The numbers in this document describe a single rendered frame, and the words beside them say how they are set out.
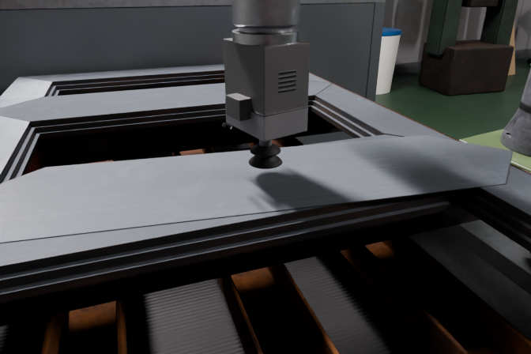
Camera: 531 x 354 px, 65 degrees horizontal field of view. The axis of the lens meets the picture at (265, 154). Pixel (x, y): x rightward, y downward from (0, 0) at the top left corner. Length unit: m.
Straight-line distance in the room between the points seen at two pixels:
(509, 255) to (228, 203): 0.47
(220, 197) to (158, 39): 0.85
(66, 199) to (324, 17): 1.07
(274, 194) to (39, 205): 0.26
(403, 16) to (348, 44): 4.00
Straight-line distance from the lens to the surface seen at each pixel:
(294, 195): 0.49
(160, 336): 0.75
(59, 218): 0.49
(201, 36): 1.29
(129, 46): 1.27
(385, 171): 0.57
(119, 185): 0.54
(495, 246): 0.78
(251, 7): 0.45
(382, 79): 4.42
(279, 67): 0.45
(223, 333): 0.73
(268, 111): 0.45
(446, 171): 0.59
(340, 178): 0.53
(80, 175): 0.59
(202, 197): 0.49
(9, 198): 0.56
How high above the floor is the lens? 1.08
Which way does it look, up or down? 23 degrees down
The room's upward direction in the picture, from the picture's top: straight up
